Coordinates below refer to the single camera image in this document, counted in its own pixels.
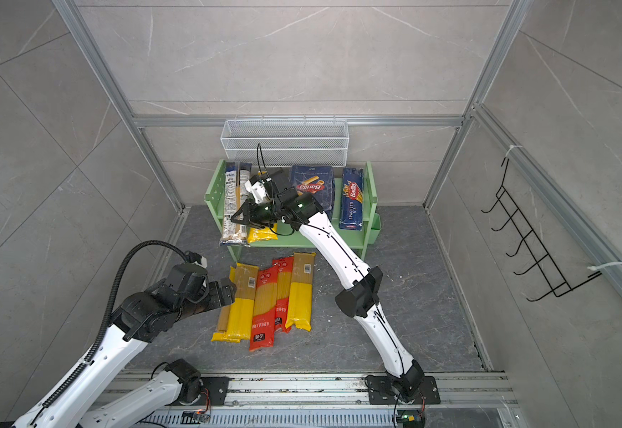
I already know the black wire hook rack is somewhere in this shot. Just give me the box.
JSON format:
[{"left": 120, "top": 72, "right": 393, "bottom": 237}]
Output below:
[{"left": 481, "top": 158, "right": 603, "bottom": 302}]

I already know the blue Barilla pasta bag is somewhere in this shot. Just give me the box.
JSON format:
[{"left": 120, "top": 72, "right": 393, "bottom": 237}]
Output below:
[{"left": 291, "top": 165, "right": 335, "bottom": 219}]

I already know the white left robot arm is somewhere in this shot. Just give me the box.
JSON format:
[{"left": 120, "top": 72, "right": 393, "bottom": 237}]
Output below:
[{"left": 5, "top": 263, "right": 236, "bottom": 427}]

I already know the white wire mesh basket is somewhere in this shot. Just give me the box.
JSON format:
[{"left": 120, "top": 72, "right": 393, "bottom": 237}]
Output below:
[{"left": 220, "top": 119, "right": 350, "bottom": 168}]

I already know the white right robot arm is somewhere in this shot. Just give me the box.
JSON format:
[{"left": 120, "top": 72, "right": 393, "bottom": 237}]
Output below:
[{"left": 231, "top": 169, "right": 425, "bottom": 403}]

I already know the clear brown spaghetti package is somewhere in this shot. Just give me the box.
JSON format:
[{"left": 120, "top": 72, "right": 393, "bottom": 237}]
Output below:
[{"left": 219, "top": 162, "right": 251, "bottom": 245}]

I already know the blue Barilla spaghetti box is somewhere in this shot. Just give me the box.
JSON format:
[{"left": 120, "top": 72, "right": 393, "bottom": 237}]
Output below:
[{"left": 339, "top": 168, "right": 364, "bottom": 230}]

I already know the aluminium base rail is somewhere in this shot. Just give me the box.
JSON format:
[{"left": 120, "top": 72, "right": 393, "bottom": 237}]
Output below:
[{"left": 91, "top": 372, "right": 521, "bottom": 412}]

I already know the red spaghetti package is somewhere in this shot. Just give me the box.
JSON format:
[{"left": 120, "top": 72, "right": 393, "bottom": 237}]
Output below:
[
  {"left": 250, "top": 266, "right": 279, "bottom": 351},
  {"left": 274, "top": 256, "right": 294, "bottom": 333}
]

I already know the black corrugated cable conduit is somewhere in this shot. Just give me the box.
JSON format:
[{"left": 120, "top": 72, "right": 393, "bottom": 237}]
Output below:
[{"left": 26, "top": 240, "right": 194, "bottom": 418}]

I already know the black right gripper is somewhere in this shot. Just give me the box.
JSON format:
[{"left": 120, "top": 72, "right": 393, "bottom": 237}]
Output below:
[{"left": 235, "top": 200, "right": 287, "bottom": 230}]

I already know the yellow spaghetti package right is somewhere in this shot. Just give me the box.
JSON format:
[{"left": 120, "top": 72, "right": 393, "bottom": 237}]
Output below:
[{"left": 285, "top": 253, "right": 316, "bottom": 332}]

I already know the red spaghetti package front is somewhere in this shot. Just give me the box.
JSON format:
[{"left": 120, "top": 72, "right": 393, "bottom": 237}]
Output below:
[{"left": 250, "top": 266, "right": 279, "bottom": 351}]

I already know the green two-tier shelf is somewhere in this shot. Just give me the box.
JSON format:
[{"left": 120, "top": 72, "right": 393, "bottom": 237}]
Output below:
[{"left": 204, "top": 160, "right": 382, "bottom": 259}]

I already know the yellow Pastatime spaghetti package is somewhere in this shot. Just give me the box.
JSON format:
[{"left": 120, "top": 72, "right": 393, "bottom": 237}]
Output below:
[{"left": 247, "top": 223, "right": 278, "bottom": 245}]

